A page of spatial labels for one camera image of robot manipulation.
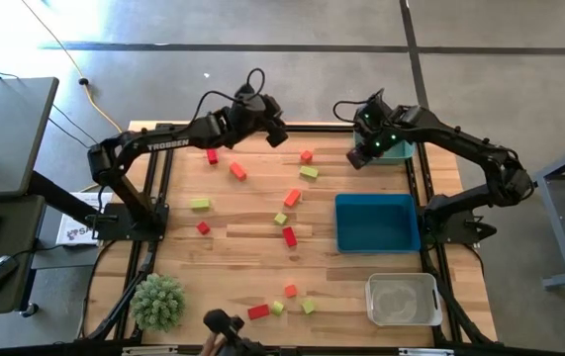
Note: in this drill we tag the green wooden cube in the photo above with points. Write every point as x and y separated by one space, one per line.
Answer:
280 218

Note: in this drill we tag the dark grey desk top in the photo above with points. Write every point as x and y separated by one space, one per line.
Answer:
15 237

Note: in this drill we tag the green long wooden block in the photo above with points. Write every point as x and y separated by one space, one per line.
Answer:
200 204
309 172

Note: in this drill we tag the white plastic bin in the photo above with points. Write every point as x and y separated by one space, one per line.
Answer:
403 301

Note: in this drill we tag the black desk caster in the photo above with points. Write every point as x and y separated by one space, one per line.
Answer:
29 310

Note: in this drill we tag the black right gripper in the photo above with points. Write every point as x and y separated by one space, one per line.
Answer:
381 128

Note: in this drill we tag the person's hand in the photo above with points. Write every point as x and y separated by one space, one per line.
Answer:
208 347

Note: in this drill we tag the red wooden cube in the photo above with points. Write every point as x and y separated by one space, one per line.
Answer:
203 228

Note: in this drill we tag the black desk support beam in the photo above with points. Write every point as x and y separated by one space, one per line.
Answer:
59 195

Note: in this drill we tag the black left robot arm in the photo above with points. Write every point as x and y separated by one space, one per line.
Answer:
163 143

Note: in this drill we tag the orange long wooden block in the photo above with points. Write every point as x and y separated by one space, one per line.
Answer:
238 171
292 198

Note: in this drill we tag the blue plastic bin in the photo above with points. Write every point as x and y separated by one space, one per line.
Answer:
376 225

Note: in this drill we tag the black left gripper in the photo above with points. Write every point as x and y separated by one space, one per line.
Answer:
247 126

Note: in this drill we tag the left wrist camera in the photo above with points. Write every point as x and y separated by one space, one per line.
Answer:
250 99

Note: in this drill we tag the green artificial plant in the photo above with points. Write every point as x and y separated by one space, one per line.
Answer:
158 302

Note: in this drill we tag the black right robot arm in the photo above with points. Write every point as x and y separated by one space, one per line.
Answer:
460 138

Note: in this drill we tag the orange wooden cube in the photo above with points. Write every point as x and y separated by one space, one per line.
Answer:
290 291
306 156

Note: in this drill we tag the grey metal table frame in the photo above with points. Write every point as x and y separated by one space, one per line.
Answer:
557 227

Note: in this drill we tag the white paper sign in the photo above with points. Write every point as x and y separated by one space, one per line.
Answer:
76 232

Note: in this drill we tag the green chunky wooden block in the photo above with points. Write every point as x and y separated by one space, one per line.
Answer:
308 307

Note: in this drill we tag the red long wooden block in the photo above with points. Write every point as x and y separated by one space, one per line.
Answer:
289 237
258 312

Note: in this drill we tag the teal plastic bin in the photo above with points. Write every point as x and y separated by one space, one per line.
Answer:
401 153

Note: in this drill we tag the silver frame bracket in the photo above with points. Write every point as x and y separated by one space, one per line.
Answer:
425 352
148 350

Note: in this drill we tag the red short wooden block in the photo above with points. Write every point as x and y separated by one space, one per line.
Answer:
212 157

